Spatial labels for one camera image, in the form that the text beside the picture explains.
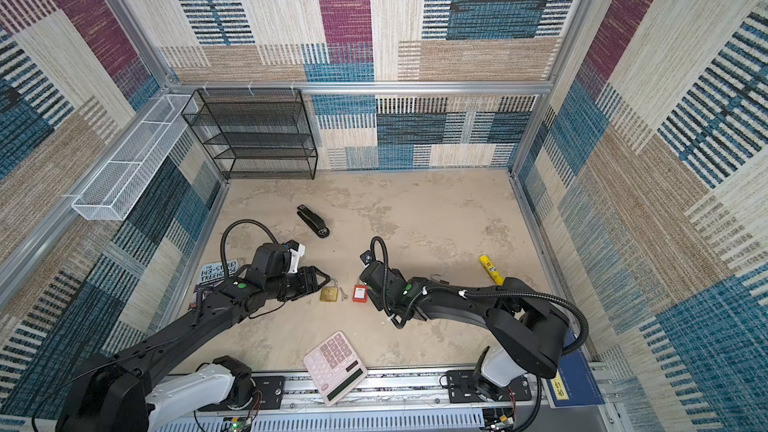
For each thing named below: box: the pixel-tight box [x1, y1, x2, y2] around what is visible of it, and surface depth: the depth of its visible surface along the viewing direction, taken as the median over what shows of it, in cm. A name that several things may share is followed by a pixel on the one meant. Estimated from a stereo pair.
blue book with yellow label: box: [547, 343, 605, 407], surface depth 74 cm
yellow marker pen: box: [480, 255, 505, 286], surface depth 93 cm
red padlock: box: [352, 285, 369, 303], surface depth 89 cm
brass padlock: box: [320, 277, 339, 302], surface depth 91 cm
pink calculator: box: [303, 331, 368, 407], surface depth 77 cm
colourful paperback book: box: [188, 259, 241, 311], surface depth 93 cm
